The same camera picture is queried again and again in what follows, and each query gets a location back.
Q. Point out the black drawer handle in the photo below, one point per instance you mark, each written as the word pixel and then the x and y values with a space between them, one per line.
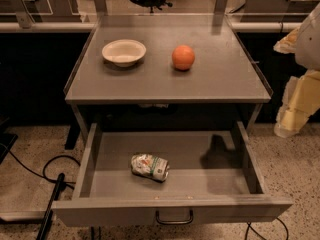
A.
pixel 174 219

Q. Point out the orange fruit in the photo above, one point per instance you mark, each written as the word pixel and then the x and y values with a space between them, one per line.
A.
pixel 183 57

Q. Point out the black pole on floor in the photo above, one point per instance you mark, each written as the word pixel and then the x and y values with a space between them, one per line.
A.
pixel 47 218

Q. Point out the open grey drawer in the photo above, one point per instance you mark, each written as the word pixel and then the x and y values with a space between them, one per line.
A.
pixel 212 173

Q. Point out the white bowl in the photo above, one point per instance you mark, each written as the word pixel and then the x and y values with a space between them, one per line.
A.
pixel 124 52

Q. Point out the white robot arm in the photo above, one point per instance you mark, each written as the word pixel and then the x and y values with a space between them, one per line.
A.
pixel 307 52

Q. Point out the white horizontal rail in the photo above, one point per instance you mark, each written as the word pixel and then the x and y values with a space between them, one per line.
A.
pixel 55 27

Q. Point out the grey counter cabinet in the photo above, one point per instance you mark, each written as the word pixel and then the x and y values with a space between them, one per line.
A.
pixel 221 73

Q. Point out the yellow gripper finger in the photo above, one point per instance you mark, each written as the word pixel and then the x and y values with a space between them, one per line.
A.
pixel 301 100
pixel 288 43

